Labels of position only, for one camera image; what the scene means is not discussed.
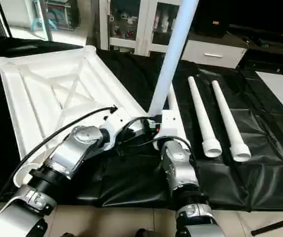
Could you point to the white plastic table leg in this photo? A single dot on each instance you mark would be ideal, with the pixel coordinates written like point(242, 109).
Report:
point(172, 49)
point(203, 118)
point(228, 118)
point(172, 96)

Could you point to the white plastic table top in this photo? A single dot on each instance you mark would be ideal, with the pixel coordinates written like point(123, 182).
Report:
point(48, 89)

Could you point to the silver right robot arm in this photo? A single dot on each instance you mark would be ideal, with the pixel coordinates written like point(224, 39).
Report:
point(178, 168)

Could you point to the black work surface mat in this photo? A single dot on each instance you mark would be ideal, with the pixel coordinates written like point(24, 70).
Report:
point(131, 182)

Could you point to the white drawer unit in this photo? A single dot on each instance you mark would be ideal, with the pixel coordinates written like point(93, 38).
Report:
point(213, 54)

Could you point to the white glass door cabinet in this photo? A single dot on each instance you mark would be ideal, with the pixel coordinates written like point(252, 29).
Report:
point(126, 24)

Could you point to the black equipment box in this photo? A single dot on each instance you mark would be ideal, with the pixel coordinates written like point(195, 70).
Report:
point(213, 17)

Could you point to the colourful background box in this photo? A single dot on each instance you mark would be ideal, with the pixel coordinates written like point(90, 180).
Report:
point(57, 15)

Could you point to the black metal table leg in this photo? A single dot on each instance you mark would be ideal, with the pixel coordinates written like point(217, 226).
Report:
point(277, 224)

